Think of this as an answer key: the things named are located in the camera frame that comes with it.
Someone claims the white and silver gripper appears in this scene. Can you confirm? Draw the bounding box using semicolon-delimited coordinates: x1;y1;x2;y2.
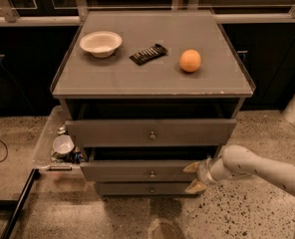
183;158;217;194

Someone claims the grey drawer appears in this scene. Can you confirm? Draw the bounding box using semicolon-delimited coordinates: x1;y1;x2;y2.
95;182;189;196
81;146;217;182
66;119;236;147

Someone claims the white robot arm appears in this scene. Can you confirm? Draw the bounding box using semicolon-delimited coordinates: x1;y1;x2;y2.
183;145;295;239

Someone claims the grey bottom drawer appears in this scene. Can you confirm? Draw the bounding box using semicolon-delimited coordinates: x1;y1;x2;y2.
95;182;189;196

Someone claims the grey drawer cabinet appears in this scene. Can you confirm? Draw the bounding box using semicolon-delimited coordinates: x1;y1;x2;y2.
49;10;256;197

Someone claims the grey top drawer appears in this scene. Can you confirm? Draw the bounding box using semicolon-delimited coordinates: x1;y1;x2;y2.
66;119;236;147

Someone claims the orange fruit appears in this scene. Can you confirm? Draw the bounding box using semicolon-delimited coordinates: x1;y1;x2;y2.
179;50;201;73

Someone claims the black snack bar packet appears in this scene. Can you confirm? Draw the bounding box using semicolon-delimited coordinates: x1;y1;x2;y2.
130;44;167;66

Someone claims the small white cup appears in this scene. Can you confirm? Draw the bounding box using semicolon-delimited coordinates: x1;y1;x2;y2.
53;134;75;155

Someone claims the clear plastic bin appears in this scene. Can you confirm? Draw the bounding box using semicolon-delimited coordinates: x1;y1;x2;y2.
31;105;88;179

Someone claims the white bowl on cabinet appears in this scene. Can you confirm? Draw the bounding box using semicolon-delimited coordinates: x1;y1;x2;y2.
80;31;123;58

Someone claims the metal railing frame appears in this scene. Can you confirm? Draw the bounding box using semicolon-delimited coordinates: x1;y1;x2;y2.
0;0;295;28

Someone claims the black floor rail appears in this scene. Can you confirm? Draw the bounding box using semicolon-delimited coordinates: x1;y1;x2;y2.
0;169;40;239

